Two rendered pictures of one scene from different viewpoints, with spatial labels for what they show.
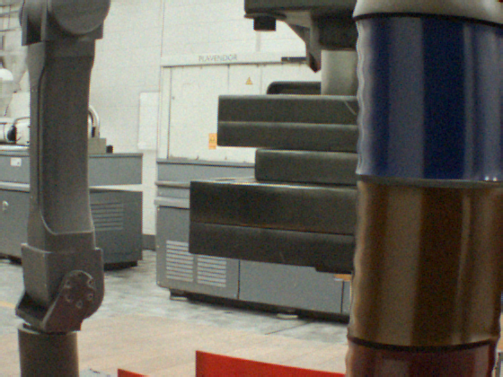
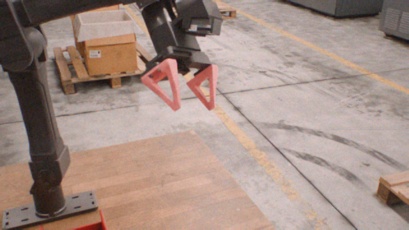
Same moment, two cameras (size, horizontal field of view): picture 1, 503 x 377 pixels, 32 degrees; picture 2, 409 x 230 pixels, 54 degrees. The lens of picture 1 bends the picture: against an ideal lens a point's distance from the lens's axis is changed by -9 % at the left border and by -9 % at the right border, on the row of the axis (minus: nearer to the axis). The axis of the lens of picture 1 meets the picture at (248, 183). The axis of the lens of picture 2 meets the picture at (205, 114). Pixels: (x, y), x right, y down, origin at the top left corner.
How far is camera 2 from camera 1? 0.74 m
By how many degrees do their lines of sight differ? 40
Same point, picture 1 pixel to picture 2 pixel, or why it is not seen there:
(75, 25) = (13, 67)
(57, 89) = (20, 93)
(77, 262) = (46, 165)
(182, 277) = (392, 27)
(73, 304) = (43, 183)
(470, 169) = not seen: outside the picture
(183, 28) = not seen: outside the picture
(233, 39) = not seen: outside the picture
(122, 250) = (370, 7)
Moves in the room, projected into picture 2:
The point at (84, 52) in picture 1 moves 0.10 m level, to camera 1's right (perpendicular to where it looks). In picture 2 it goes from (28, 77) to (64, 89)
